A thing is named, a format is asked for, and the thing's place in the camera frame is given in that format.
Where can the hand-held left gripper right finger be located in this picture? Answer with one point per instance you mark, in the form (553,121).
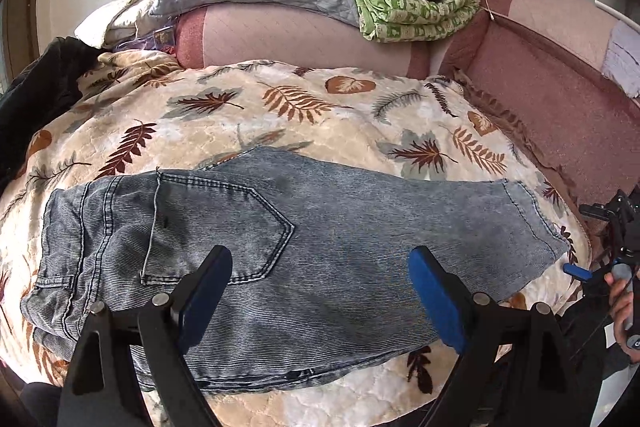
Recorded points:
(440,302)

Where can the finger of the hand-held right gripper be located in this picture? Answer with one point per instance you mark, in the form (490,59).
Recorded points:
(575,269)
(595,211)

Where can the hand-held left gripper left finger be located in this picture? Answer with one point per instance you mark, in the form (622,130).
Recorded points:
(200,302)

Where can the grey-blue denim pants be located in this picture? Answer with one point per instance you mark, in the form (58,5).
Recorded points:
(325,232)

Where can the person's right hand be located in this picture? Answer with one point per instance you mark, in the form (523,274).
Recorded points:
(620,307)

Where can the person's dark clothing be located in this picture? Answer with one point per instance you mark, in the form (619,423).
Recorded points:
(585,357)

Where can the pale lilac cloth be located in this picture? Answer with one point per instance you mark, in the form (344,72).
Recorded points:
(622,57)

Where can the cream leaf-print blanket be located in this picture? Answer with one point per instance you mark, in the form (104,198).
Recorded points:
(250,132)

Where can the white pipe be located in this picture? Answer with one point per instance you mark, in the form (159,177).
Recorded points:
(620,13)

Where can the purple packet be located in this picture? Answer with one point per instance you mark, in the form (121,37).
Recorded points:
(162,38)

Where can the dark jacket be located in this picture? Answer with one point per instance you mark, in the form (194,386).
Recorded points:
(45,77)

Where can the white pillow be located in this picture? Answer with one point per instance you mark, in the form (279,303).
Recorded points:
(100,24)

